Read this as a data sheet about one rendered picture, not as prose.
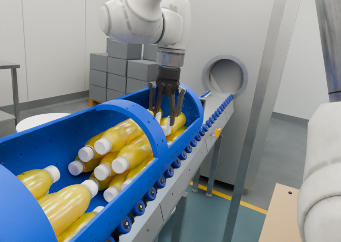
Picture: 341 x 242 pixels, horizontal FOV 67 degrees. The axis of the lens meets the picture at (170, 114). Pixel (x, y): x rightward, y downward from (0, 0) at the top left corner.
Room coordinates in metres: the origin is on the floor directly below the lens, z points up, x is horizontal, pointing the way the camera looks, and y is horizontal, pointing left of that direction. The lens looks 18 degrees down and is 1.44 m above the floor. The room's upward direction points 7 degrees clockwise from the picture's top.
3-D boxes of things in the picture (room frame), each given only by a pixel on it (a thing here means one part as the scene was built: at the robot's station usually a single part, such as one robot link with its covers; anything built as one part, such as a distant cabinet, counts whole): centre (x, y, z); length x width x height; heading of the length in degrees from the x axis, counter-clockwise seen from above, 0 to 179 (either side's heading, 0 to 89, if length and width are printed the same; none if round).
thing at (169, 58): (0.85, 0.02, 1.35); 0.09 x 0.09 x 0.06
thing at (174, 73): (0.85, 0.02, 1.28); 0.08 x 0.07 x 0.09; 70
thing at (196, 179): (2.15, -0.32, 0.31); 0.06 x 0.06 x 0.63; 70
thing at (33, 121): (0.95, 0.44, 1.03); 0.28 x 0.28 x 0.01
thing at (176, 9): (0.84, 0.03, 1.46); 0.13 x 0.11 x 0.16; 131
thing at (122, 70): (4.46, 0.76, 0.59); 1.20 x 0.80 x 1.19; 63
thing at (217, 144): (2.10, -0.45, 0.31); 0.06 x 0.06 x 0.63; 70
